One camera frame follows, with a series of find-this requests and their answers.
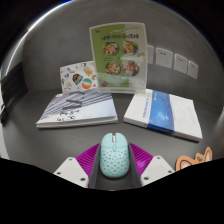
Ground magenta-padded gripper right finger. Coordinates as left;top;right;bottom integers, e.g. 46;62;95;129
112;142;176;191

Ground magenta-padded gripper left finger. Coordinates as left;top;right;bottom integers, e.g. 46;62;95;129
53;143;113;191

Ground mint green computer mouse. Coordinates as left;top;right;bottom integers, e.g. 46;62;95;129
99;132;131;179

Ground orange corgi-shaped mouse pad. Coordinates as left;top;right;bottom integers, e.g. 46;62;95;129
175;146;214;172

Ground white and blue book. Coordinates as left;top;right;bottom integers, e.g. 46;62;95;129
123;88;204;143

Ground grey striped cover book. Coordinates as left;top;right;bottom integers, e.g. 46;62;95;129
35;90;119;130

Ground white sticker card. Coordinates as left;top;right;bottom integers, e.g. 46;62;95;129
59;60;100;94

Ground green menu sign stand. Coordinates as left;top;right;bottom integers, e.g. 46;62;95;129
88;21;148;96

